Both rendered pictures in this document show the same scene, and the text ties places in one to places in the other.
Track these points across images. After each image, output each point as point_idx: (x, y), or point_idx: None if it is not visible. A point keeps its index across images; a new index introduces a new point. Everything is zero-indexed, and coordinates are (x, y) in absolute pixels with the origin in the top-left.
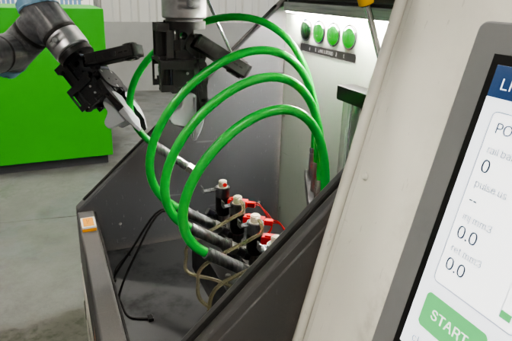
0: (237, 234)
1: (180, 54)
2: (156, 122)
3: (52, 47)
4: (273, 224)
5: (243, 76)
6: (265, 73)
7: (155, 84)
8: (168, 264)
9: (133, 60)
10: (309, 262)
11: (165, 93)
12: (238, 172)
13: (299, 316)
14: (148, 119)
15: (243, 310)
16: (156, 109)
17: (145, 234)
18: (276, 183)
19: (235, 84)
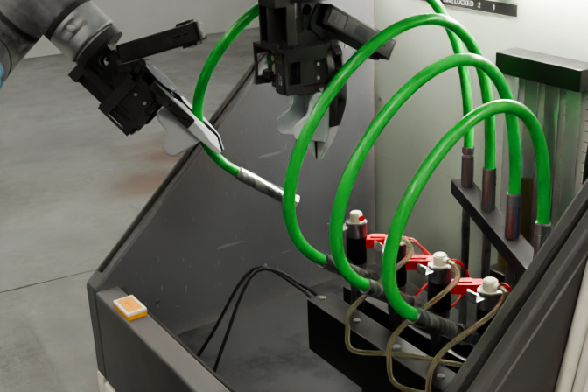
0: (398, 287)
1: (304, 37)
2: (23, 122)
3: (65, 40)
4: (373, 268)
5: (387, 58)
6: (451, 56)
7: (258, 84)
8: (247, 352)
9: (194, 46)
10: (569, 304)
11: (20, 65)
12: (318, 195)
13: (556, 377)
14: (4, 116)
15: (500, 380)
16: (14, 98)
17: (236, 308)
18: (372, 205)
19: (418, 77)
